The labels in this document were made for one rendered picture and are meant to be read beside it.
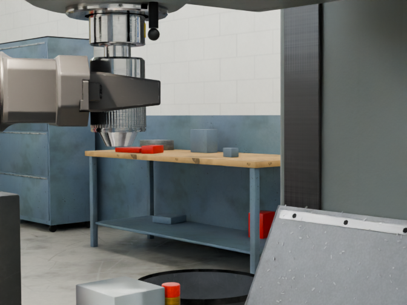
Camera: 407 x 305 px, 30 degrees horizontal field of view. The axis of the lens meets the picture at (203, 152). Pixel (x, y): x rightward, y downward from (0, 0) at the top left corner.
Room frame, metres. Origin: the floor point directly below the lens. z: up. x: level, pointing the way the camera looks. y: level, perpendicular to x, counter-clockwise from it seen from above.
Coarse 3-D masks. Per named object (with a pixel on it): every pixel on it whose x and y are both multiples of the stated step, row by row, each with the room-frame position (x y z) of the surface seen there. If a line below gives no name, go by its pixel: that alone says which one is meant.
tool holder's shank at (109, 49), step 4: (104, 44) 0.63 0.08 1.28; (108, 44) 0.63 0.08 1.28; (112, 44) 0.63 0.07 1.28; (116, 44) 0.63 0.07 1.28; (120, 44) 0.63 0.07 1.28; (124, 44) 0.63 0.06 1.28; (128, 44) 0.63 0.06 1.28; (132, 44) 0.63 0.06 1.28; (104, 48) 0.64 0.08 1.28; (108, 48) 0.63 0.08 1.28; (112, 48) 0.63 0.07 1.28; (116, 48) 0.63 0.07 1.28; (120, 48) 0.63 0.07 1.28; (124, 48) 0.63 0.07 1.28; (128, 48) 0.64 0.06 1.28; (104, 52) 0.64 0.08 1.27; (108, 52) 0.63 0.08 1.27; (112, 52) 0.63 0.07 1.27; (116, 52) 0.63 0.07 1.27; (120, 52) 0.63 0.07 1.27; (124, 52) 0.63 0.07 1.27; (128, 52) 0.64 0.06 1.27; (104, 56) 0.64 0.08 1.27; (128, 56) 0.64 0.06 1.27
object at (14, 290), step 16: (0, 192) 0.92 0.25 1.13; (0, 208) 0.89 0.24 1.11; (16, 208) 0.91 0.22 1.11; (0, 224) 0.89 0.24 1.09; (16, 224) 0.91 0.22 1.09; (0, 240) 0.89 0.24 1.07; (16, 240) 0.91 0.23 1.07; (0, 256) 0.89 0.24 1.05; (16, 256) 0.91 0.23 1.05; (0, 272) 0.89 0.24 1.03; (16, 272) 0.91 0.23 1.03; (0, 288) 0.89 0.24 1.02; (16, 288) 0.90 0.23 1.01; (0, 304) 0.89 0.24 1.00; (16, 304) 0.90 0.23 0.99
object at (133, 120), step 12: (108, 72) 0.62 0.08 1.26; (120, 72) 0.62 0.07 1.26; (132, 72) 0.62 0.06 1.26; (144, 72) 0.64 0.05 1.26; (132, 108) 0.62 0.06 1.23; (144, 108) 0.64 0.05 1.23; (96, 120) 0.63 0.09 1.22; (108, 120) 0.62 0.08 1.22; (120, 120) 0.62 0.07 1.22; (132, 120) 0.62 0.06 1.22; (144, 120) 0.64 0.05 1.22; (96, 132) 0.63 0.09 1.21; (108, 132) 0.62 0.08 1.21; (120, 132) 0.62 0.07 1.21
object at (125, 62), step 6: (90, 60) 0.63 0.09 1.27; (96, 60) 0.63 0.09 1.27; (102, 60) 0.62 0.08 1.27; (108, 60) 0.62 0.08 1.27; (114, 60) 0.62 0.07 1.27; (120, 60) 0.62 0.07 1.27; (126, 60) 0.62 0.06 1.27; (132, 60) 0.62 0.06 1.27; (138, 60) 0.63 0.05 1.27; (144, 60) 0.64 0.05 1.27; (90, 66) 0.63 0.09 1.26; (96, 66) 0.63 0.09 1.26; (102, 66) 0.62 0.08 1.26; (108, 66) 0.62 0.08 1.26; (114, 66) 0.62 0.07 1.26; (120, 66) 0.62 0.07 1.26; (126, 66) 0.62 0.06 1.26; (132, 66) 0.62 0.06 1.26; (138, 66) 0.63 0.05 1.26; (144, 66) 0.64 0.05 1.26
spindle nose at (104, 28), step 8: (88, 16) 0.64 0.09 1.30; (96, 16) 0.62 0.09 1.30; (104, 16) 0.62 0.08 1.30; (112, 16) 0.62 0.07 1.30; (120, 16) 0.62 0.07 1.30; (128, 16) 0.62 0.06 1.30; (136, 16) 0.63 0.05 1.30; (144, 16) 0.64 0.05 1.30; (88, 24) 0.64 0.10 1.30; (96, 24) 0.62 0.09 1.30; (104, 24) 0.62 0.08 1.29; (112, 24) 0.62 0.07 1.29; (120, 24) 0.62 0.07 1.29; (128, 24) 0.62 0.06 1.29; (136, 24) 0.63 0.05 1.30; (96, 32) 0.62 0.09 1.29; (104, 32) 0.62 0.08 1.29; (112, 32) 0.62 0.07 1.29; (120, 32) 0.62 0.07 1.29; (128, 32) 0.62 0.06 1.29; (136, 32) 0.63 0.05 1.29; (96, 40) 0.62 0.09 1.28; (104, 40) 0.62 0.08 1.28; (112, 40) 0.62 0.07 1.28; (120, 40) 0.62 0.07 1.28; (128, 40) 0.62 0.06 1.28; (136, 40) 0.63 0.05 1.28; (144, 40) 0.64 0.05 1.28
